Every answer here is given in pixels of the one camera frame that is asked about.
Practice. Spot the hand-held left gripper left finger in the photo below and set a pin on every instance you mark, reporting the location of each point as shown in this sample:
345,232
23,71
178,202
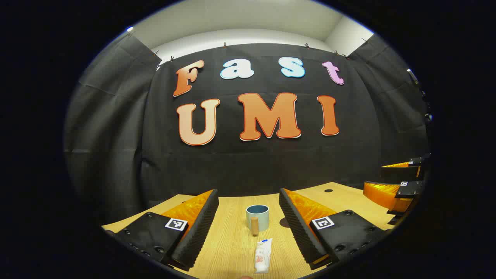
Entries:
199,232

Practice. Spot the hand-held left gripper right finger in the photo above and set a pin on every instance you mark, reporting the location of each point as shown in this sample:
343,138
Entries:
296,228

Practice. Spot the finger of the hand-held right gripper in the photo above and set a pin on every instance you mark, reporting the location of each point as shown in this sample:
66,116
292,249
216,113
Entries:
410,190
414,162

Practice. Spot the dark brown round coaster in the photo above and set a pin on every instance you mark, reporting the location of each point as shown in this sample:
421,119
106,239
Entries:
284,223

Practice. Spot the white toothpaste tube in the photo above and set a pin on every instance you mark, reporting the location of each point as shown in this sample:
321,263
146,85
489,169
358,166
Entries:
262,255

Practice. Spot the wooden desktop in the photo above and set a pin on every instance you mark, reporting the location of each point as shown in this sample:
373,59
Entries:
232,240

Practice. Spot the black backdrop cloth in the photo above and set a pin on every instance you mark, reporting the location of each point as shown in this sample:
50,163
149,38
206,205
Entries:
271,162

